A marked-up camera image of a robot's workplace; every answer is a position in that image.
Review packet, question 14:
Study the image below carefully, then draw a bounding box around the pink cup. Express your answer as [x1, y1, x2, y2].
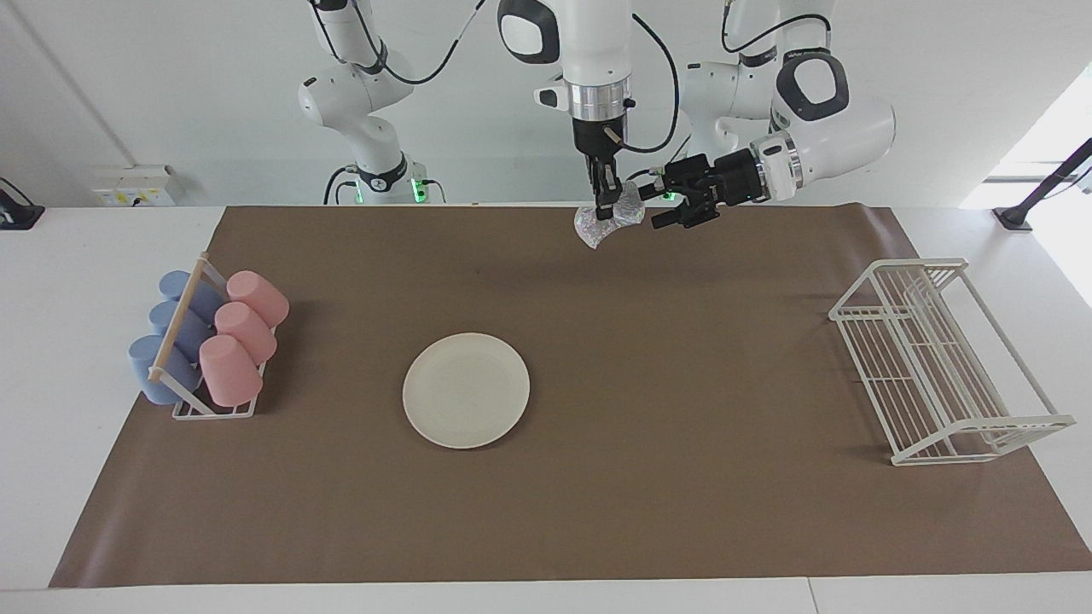
[225, 269, 291, 329]
[213, 301, 279, 367]
[198, 333, 264, 408]

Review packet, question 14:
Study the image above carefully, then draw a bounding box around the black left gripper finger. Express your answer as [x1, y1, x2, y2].
[635, 153, 718, 202]
[650, 191, 725, 230]

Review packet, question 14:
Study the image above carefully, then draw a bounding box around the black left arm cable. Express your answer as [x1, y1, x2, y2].
[720, 0, 822, 55]

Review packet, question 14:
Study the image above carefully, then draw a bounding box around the white wall socket box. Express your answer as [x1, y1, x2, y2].
[91, 164, 177, 208]

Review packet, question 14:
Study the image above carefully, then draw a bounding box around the cream round plate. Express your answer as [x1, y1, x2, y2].
[402, 332, 531, 451]

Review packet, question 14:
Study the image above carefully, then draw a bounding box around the black mounting stand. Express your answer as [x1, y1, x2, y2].
[991, 137, 1092, 232]

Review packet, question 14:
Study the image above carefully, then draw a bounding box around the white cup holder rack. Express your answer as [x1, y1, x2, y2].
[147, 252, 279, 421]

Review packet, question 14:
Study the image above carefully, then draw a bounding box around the blue cup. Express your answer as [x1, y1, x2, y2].
[148, 299, 215, 364]
[158, 269, 228, 326]
[127, 333, 202, 406]

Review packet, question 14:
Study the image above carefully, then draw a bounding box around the black table clamp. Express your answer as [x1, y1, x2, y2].
[0, 176, 46, 232]

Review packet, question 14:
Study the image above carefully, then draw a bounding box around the white wire dish rack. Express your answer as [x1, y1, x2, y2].
[828, 258, 1077, 467]

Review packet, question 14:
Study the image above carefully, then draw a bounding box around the brown table mat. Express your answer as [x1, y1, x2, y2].
[49, 203, 1092, 589]

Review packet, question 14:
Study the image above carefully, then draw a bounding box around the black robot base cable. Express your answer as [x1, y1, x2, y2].
[322, 165, 360, 206]

